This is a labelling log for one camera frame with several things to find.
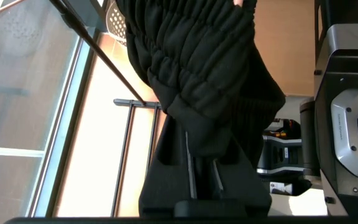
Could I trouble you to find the window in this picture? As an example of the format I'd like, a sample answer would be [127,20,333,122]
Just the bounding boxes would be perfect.
[0,0,109,218]

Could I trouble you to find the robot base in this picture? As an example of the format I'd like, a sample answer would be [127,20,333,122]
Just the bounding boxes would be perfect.
[255,0,358,218]

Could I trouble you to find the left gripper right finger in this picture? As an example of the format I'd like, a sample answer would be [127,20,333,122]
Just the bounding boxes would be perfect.
[213,138,273,218]

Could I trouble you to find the white laundry basket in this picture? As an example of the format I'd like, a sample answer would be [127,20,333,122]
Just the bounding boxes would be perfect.
[105,0,129,47]

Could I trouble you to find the black drawstring trousers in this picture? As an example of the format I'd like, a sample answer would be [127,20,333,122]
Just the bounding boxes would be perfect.
[115,0,287,175]

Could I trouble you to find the black clothes rack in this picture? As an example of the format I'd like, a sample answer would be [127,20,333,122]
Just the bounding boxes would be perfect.
[48,0,168,218]

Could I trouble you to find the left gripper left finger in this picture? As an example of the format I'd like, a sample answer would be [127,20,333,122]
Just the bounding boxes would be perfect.
[138,115,198,218]

